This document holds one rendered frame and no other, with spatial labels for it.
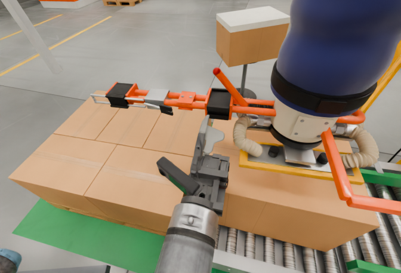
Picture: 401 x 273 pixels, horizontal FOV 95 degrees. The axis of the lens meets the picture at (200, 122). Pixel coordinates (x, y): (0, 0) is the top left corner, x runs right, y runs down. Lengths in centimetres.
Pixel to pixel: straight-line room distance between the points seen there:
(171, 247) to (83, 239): 161
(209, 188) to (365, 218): 57
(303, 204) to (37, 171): 159
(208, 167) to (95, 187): 105
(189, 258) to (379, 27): 47
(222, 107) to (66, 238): 173
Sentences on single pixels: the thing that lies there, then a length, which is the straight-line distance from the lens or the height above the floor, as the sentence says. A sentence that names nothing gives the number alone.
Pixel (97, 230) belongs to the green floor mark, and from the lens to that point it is 190.
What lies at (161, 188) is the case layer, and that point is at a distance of 122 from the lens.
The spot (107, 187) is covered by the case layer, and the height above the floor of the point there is 54.
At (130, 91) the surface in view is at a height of 125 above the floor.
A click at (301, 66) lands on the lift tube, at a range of 45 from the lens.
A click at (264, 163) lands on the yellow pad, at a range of 61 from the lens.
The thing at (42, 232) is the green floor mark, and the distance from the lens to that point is 216.
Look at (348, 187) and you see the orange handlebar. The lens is 50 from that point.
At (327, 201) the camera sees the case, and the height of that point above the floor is 95.
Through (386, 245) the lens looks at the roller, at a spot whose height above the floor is 54.
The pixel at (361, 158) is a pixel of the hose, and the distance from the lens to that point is 66.
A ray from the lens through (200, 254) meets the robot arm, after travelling 35.
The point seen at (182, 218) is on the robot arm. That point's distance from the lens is 36.
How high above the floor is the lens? 162
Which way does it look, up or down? 46 degrees down
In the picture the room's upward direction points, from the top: 5 degrees counter-clockwise
